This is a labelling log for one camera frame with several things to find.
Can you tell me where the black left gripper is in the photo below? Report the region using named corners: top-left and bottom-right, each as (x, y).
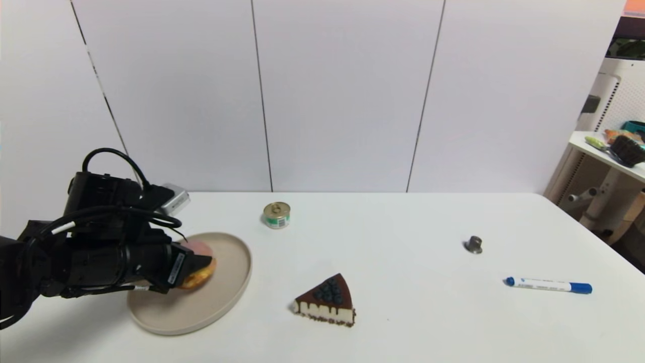
top-left (121, 241), bottom-right (213, 294)

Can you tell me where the pink topped cream puff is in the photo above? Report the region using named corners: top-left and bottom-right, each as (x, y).
top-left (179, 240), bottom-right (218, 290)

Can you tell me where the beige round plate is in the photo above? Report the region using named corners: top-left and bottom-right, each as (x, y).
top-left (127, 232), bottom-right (252, 336)

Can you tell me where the small green labelled tin can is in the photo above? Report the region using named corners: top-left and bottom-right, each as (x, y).
top-left (263, 202), bottom-right (292, 230)

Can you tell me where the chocolate blueberry cake slice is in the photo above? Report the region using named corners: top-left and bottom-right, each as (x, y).
top-left (294, 273), bottom-right (356, 327)

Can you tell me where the white marker with blue cap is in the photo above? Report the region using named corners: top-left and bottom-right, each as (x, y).
top-left (504, 276), bottom-right (593, 294)

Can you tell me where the white side table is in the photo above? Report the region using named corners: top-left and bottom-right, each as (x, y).
top-left (557, 131), bottom-right (645, 237)

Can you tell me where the orange toy food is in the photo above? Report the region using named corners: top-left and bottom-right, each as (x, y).
top-left (603, 129), bottom-right (643, 145)

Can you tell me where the black woven basket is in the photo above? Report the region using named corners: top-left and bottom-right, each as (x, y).
top-left (608, 135), bottom-right (645, 168)

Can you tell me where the white pegboard cabinet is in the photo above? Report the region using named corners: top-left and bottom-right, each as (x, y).
top-left (574, 58), bottom-right (645, 133)

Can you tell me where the dark green crate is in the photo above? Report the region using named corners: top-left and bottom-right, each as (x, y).
top-left (605, 38), bottom-right (645, 60)

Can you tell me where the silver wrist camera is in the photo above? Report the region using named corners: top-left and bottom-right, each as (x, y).
top-left (160, 184), bottom-right (191, 216)

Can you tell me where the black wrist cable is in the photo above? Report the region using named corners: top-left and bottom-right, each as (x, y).
top-left (82, 148), bottom-right (183, 238)

